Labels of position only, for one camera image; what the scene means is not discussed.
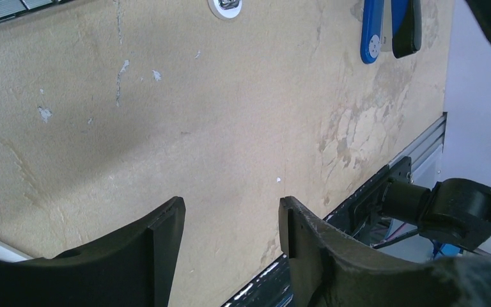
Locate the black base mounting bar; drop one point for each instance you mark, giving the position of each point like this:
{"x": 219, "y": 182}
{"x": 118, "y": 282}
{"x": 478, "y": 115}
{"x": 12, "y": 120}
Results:
{"x": 328, "y": 262}

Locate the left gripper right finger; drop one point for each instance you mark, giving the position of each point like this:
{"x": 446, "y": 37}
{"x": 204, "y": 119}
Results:
{"x": 448, "y": 281}

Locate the pink white eraser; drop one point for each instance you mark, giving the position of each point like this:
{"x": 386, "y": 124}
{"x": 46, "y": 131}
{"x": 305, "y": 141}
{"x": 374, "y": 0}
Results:
{"x": 225, "y": 9}

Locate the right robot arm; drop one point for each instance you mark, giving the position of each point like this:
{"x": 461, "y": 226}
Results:
{"x": 456, "y": 211}

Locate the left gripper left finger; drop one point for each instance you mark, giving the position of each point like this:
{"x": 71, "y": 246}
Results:
{"x": 131, "y": 266}

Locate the front aluminium rail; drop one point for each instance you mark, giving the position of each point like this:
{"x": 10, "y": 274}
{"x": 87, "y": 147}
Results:
{"x": 420, "y": 149}

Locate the blue lighter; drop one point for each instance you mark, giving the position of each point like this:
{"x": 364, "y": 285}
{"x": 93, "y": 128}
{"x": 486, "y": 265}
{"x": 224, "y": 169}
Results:
{"x": 390, "y": 26}

